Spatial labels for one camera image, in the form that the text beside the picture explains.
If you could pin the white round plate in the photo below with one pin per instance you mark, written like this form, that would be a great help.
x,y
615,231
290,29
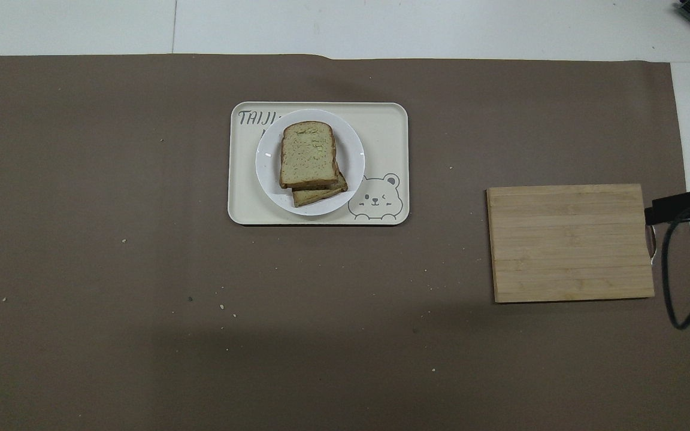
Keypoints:
x,y
354,155

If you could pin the square toast bread slice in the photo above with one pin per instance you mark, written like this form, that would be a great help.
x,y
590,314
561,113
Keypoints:
x,y
308,154
321,196

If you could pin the cream tray with bear print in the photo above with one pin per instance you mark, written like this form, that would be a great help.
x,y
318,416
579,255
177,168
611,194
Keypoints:
x,y
381,137

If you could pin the bamboo cutting board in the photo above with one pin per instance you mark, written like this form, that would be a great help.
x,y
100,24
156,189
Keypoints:
x,y
569,242

